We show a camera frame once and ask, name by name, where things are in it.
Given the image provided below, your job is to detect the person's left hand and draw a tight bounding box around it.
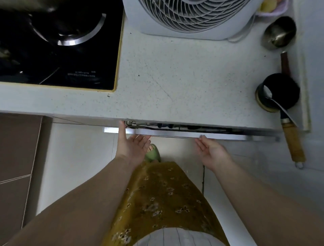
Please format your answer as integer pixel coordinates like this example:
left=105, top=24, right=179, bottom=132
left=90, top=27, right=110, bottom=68
left=115, top=120, right=152, bottom=168

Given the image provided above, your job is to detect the person's right hand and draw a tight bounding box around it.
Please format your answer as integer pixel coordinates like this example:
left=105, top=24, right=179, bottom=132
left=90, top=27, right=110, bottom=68
left=194, top=135, right=233, bottom=174

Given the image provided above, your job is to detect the brown pull-out drawer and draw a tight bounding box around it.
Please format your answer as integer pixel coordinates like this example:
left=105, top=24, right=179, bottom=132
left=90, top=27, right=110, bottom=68
left=104, top=120, right=281, bottom=142

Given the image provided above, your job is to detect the person's right forearm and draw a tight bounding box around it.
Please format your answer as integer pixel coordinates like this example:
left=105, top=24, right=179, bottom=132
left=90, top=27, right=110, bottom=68
left=214, top=158, right=324, bottom=246

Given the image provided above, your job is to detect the person's left forearm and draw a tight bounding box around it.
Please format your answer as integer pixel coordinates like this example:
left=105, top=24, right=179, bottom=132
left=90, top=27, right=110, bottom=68
left=5, top=154, right=135, bottom=246

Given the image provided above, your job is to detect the green slipper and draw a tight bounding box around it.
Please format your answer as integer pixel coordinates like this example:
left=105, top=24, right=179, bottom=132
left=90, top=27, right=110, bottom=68
left=144, top=144, right=161, bottom=163

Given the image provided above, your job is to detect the yellow floral skirt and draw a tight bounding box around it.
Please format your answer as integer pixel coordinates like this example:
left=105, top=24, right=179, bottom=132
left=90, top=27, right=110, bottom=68
left=101, top=161, right=230, bottom=246

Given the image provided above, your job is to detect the white striped shirt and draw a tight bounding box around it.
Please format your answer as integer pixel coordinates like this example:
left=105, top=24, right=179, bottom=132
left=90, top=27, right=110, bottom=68
left=133, top=227, right=226, bottom=246

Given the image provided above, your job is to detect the black gas stove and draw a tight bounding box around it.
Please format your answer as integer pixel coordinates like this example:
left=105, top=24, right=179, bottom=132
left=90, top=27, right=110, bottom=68
left=0, top=0, right=125, bottom=92

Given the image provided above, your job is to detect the small black saucepan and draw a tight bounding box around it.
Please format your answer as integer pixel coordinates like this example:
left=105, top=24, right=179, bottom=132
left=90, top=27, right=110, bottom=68
left=255, top=50, right=301, bottom=114

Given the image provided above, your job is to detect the row of brown cabinet doors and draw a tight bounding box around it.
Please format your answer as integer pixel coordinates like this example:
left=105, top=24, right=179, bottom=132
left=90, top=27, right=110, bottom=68
left=0, top=114, right=43, bottom=246

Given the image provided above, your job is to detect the white box fan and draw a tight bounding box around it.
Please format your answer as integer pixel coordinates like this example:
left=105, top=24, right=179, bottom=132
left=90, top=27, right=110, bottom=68
left=122, top=0, right=264, bottom=41

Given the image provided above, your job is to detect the steel cup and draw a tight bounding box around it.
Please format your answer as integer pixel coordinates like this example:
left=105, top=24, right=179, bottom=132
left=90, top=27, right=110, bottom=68
left=261, top=16, right=297, bottom=51

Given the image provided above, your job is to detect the yellow food piece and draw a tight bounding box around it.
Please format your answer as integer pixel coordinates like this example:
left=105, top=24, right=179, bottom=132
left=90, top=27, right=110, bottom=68
left=261, top=0, right=277, bottom=13

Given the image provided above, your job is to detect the white fan cable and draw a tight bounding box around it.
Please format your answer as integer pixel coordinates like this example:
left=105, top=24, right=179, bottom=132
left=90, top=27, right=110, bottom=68
left=227, top=13, right=257, bottom=43

